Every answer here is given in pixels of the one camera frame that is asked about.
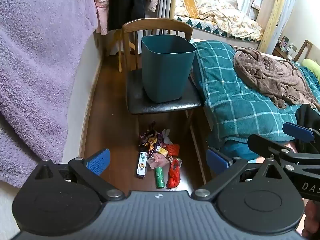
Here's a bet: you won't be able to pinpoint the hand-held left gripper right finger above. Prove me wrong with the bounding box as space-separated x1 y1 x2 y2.
191 148 285 202

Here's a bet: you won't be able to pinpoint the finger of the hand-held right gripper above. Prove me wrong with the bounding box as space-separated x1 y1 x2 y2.
282 122 320 143
247 134 320 172

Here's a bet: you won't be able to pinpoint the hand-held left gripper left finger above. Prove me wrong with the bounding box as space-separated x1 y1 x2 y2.
32 149 126 202

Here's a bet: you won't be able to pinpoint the long cookie box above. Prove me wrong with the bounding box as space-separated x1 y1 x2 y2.
136 151 150 180

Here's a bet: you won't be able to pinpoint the orange spiky plastic piece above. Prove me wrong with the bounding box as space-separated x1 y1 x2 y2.
166 144 180 157

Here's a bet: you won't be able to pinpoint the red mesh bag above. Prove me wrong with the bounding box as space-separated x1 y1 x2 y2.
166 157 182 189

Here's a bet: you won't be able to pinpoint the purple chip bag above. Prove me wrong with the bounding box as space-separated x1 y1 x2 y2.
139 121 167 153

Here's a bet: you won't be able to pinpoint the pink wrapper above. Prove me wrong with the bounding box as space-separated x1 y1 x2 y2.
147 153 170 168

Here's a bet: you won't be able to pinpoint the green bag roll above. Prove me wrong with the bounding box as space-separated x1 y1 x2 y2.
154 166 165 189

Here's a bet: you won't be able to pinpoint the teal plastic bin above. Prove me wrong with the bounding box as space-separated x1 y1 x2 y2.
141 35 197 103

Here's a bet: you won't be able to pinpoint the person's right hand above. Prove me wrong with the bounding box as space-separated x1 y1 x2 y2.
302 200 320 238

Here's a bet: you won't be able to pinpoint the dark cloth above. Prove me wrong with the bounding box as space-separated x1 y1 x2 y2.
295 104 320 153

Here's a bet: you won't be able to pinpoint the brown fleece blanket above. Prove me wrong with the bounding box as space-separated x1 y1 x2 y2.
232 47 320 110

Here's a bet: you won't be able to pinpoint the green pillow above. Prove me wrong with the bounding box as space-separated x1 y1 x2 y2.
302 58 320 74

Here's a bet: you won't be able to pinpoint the teal plaid blanket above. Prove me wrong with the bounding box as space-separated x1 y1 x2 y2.
191 40 320 160

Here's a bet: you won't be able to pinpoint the wooden chair black seat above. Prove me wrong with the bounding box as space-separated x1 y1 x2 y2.
117 17 203 140

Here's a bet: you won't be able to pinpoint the wooden nightstand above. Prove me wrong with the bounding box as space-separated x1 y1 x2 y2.
271 46 288 59

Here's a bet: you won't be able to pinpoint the wooden headboard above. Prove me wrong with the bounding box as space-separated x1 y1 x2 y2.
294 40 313 62

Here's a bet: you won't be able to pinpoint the purple fleece robe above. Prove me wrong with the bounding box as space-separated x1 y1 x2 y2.
0 0 98 189

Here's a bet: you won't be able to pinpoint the white sheer curtain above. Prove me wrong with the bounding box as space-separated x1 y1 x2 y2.
275 0 302 55

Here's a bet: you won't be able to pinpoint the white window seat platform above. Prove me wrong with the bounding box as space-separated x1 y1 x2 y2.
191 25 260 49

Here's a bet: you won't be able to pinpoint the floral duvet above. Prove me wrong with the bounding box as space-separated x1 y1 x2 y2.
175 0 263 42

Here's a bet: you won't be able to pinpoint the quilted mat green triangles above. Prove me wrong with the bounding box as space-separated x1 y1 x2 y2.
174 15 262 43

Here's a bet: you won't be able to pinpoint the pink fleece robe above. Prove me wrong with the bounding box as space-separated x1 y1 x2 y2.
91 0 112 35

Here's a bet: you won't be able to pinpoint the orange pillow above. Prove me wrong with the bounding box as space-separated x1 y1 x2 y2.
182 0 200 19

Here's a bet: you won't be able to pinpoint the black long coat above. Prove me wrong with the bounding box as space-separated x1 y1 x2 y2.
107 0 150 32

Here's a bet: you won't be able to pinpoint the grey curtain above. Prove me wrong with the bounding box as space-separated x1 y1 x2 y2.
156 0 175 34

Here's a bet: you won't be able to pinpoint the wooden bed frame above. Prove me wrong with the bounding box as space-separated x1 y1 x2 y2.
189 110 213 183

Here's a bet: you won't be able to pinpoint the photo frame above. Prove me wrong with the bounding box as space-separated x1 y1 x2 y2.
277 35 290 52

